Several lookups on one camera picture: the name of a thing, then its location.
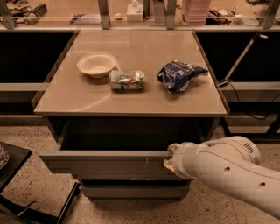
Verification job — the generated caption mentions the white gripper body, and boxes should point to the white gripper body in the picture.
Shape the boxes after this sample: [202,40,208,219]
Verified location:
[172,142,205,179]

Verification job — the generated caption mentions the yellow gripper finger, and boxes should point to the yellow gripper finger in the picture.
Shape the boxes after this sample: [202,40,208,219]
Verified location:
[164,159,174,172]
[167,143,179,155]

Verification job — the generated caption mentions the grey top drawer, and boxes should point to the grey top drawer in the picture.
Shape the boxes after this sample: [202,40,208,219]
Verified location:
[38,117,207,177]

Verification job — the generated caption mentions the grey drawer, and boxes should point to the grey drawer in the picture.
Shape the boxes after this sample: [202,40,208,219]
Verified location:
[81,185,189,199]
[72,173,185,180]
[38,117,207,177]

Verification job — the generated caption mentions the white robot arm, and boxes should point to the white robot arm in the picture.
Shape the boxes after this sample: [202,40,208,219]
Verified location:
[164,136,280,219]

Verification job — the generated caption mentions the grey drawer cabinet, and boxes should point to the grey drawer cabinet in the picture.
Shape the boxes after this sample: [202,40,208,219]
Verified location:
[31,28,230,204]

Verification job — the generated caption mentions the grey bottom drawer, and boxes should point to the grey bottom drawer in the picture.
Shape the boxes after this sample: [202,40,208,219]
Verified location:
[81,185,189,199]

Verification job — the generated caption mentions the grey middle drawer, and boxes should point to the grey middle drawer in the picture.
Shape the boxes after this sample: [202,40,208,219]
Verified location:
[72,173,185,180]

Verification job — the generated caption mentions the black stand leg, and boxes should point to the black stand leg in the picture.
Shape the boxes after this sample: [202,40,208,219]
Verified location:
[220,118,232,137]

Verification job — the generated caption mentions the blue chip bag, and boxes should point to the blue chip bag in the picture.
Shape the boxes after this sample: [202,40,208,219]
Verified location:
[157,60,208,94]

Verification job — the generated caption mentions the green white snack packet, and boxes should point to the green white snack packet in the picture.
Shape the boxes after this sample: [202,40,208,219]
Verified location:
[109,70,144,90]

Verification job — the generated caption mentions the white paper bowl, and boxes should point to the white paper bowl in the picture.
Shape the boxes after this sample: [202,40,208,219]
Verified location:
[77,52,119,78]

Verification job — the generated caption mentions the dark clutter pile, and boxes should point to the dark clutter pile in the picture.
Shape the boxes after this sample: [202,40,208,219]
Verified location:
[206,9,231,25]

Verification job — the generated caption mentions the pink stacked containers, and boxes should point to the pink stacked containers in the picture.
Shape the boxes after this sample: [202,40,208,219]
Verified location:
[181,0,211,25]

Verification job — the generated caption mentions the white tissue box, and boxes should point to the white tissue box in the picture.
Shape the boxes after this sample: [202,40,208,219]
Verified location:
[127,0,144,22]

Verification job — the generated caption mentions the patterned plate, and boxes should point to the patterned plate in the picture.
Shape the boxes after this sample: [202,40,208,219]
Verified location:
[0,145,10,170]

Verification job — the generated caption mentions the black side table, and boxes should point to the black side table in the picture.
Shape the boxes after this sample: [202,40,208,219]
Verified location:
[0,142,80,224]

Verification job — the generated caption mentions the black coiled spring tool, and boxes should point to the black coiled spring tool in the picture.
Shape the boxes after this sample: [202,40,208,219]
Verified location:
[24,3,47,25]

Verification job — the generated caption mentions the white rod with cable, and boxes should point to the white rod with cable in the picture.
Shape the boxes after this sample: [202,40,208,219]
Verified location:
[218,32,268,87]

